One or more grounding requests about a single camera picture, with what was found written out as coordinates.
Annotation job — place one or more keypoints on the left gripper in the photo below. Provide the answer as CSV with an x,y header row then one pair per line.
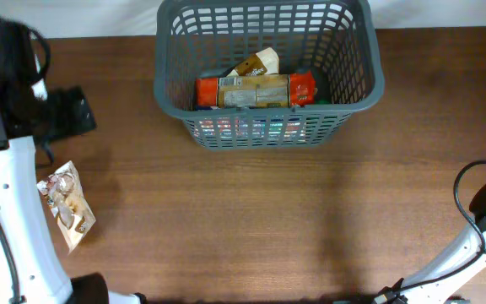
x,y
74,110

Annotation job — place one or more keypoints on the brown snack bag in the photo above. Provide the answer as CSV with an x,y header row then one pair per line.
x,y
64,195

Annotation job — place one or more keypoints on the grey plastic basket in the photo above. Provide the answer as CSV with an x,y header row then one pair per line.
x,y
334,40

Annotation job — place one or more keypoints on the tissue multipack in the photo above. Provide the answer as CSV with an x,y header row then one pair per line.
x,y
244,128

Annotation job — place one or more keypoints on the beige snack bag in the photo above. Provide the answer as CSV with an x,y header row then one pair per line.
x,y
264,62

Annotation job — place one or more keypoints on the spaghetti pack red ends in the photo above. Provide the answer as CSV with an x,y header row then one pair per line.
x,y
263,91

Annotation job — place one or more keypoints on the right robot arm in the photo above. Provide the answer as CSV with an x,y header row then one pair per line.
x,y
450,270

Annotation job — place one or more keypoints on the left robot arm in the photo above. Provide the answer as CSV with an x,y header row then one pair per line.
x,y
30,271

